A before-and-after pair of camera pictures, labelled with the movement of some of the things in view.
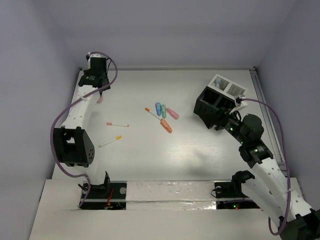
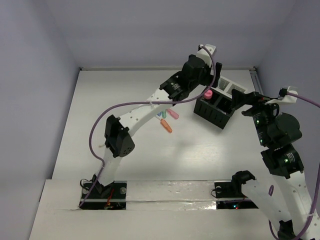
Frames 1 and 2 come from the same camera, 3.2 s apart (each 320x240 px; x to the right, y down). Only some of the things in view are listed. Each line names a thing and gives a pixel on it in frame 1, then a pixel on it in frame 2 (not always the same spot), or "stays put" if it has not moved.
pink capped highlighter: (101, 99) → (208, 94)
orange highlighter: (167, 126) stays put
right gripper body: (226, 117) → (263, 114)
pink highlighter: (172, 113) stays put
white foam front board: (155, 210) stays put
